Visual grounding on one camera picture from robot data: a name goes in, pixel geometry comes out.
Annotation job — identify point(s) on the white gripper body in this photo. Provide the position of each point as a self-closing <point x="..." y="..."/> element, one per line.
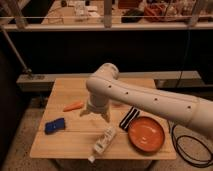
<point x="98" y="104"/>

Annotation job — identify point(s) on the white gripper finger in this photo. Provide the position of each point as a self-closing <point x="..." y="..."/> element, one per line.
<point x="84" y="112"/>
<point x="106" y="117"/>

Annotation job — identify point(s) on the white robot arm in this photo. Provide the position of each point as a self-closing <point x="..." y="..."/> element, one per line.
<point x="193" y="112"/>

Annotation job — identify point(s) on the orange carrot toy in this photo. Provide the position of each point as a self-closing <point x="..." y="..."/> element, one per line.
<point x="73" y="106"/>

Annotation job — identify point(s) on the white plastic bottle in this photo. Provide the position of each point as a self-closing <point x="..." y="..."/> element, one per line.
<point x="102" y="143"/>

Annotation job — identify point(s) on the black white striped cloth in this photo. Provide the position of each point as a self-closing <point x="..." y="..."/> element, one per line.
<point x="131" y="114"/>

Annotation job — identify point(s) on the blue rectangular block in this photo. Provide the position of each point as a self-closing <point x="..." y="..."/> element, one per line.
<point x="55" y="125"/>

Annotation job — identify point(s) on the wooden table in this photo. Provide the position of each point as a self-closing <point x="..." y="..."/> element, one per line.
<point x="76" y="140"/>

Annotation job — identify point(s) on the orange round plate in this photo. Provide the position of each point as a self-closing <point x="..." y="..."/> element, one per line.
<point x="146" y="134"/>

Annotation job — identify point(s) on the metal diagonal pole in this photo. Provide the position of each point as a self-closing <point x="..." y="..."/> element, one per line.
<point x="26" y="69"/>

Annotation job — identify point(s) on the grey horizontal rail beam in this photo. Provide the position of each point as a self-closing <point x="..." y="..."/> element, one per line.
<point x="164" y="79"/>

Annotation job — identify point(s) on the upper wooden shelf frame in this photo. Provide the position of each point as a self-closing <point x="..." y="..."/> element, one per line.
<point x="89" y="15"/>

